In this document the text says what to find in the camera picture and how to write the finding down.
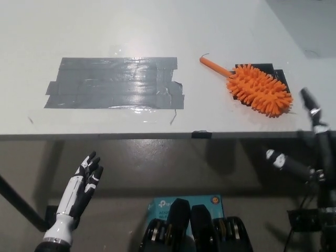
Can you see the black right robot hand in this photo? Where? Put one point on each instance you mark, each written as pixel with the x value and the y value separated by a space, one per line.
pixel 325 157

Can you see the orange chenille duster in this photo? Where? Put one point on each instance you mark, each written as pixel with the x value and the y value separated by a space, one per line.
pixel 260 88

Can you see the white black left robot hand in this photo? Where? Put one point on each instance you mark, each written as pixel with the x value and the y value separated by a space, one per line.
pixel 76 194

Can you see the black tape patch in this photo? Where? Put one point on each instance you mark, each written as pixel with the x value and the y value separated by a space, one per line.
pixel 281 77

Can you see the clear plastic film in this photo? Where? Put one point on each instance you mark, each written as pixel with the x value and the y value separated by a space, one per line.
pixel 147 115

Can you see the teal router box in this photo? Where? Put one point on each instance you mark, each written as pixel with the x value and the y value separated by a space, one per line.
pixel 160 207

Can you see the black table leg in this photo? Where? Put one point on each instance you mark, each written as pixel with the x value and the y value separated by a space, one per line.
pixel 18 202

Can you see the grey duct tape patch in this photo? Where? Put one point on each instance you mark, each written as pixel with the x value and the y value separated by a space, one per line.
pixel 115 84

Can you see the black table foot plate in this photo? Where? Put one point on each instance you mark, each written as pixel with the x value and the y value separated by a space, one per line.
pixel 51 216
pixel 304 220

